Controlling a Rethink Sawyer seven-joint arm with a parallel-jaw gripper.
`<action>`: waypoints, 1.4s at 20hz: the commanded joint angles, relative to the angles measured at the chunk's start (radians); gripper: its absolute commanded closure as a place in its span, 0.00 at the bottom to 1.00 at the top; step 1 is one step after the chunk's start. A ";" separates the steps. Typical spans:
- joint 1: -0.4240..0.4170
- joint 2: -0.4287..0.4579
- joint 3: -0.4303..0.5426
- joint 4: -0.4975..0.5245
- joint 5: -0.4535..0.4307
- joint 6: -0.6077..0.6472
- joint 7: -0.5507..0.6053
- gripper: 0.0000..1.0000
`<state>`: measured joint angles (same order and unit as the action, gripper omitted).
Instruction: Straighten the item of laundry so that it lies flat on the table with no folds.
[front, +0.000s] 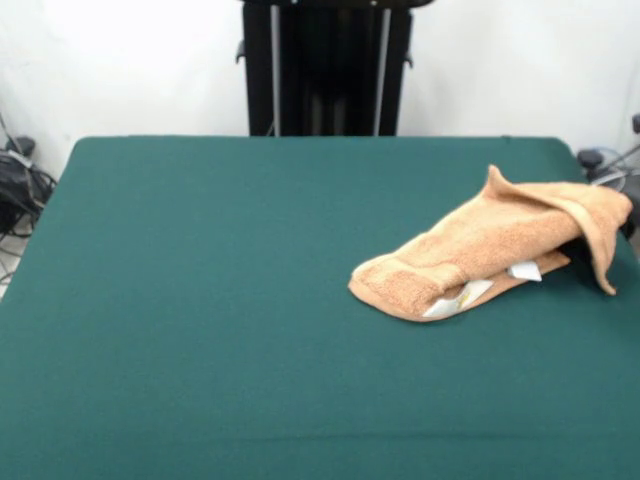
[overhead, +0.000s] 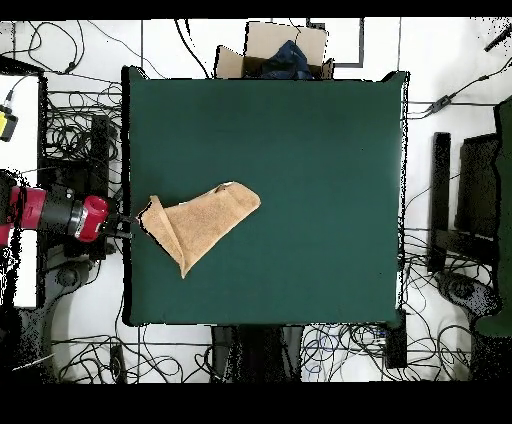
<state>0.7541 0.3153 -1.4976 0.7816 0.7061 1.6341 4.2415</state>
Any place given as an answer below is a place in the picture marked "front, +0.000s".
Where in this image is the black cable tangle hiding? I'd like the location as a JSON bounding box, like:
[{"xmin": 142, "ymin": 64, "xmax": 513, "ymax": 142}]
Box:
[{"xmin": 0, "ymin": 149, "xmax": 57, "ymax": 241}]

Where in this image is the black equipment stand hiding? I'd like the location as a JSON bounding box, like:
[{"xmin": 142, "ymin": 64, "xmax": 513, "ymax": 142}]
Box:
[{"xmin": 617, "ymin": 174, "xmax": 640, "ymax": 241}]

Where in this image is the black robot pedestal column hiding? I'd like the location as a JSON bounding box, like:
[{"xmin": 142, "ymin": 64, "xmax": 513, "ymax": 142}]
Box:
[{"xmin": 233, "ymin": 0, "xmax": 435, "ymax": 137}]

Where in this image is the dark green table cloth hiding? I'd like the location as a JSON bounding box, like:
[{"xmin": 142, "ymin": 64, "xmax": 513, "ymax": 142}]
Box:
[{"xmin": 0, "ymin": 135, "xmax": 640, "ymax": 480}]

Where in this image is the grey pedestal leg foot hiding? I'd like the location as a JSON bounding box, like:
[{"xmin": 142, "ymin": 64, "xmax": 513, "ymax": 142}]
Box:
[
  {"xmin": 4, "ymin": 137, "xmax": 37, "ymax": 157},
  {"xmin": 577, "ymin": 148, "xmax": 607, "ymax": 170}
]

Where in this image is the tan terry towel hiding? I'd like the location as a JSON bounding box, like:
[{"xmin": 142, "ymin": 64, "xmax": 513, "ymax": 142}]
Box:
[{"xmin": 347, "ymin": 163, "xmax": 635, "ymax": 324}]

